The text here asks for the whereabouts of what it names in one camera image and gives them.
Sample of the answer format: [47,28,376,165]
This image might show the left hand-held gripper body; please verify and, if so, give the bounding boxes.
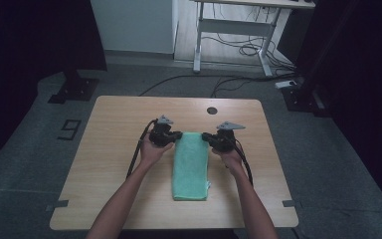
[148,115,175,148]

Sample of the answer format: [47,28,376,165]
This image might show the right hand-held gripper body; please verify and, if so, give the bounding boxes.
[212,120,247,153]

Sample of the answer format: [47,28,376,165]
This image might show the mint green towel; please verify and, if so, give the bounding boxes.
[171,131,212,202]

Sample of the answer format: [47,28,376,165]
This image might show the person's left hand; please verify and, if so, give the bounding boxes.
[139,138,175,171]

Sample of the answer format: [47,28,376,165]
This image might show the person's right hand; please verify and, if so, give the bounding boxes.
[211,145,246,176]

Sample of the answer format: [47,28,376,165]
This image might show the white power strip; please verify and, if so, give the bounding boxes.
[275,80,297,90]

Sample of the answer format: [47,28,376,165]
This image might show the black stand base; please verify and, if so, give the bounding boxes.
[48,69,99,105]
[282,81,332,118]

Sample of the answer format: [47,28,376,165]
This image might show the black tape floor mark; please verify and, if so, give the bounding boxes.
[57,119,83,141]

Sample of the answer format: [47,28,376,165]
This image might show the grey tape piece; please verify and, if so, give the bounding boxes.
[282,199,302,209]
[45,199,70,213]

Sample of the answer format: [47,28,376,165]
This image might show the white cabinet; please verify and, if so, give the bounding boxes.
[90,0,179,55]

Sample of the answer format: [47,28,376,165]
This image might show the dark curtain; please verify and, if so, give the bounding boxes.
[0,0,108,175]
[294,0,382,217]

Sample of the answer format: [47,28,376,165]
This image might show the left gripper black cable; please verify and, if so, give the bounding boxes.
[125,119,159,180]

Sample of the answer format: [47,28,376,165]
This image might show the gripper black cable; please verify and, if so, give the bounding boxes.
[233,138,255,187]
[125,119,159,180]

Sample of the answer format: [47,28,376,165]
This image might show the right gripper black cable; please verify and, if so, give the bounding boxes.
[233,138,255,187]

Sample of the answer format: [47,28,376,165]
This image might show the long black floor cable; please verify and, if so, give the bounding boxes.
[138,73,297,98]

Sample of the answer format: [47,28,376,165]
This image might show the tangled black cables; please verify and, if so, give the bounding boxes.
[201,3,296,73]

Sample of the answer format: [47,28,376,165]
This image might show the white metal desk frame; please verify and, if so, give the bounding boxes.
[189,0,316,78]

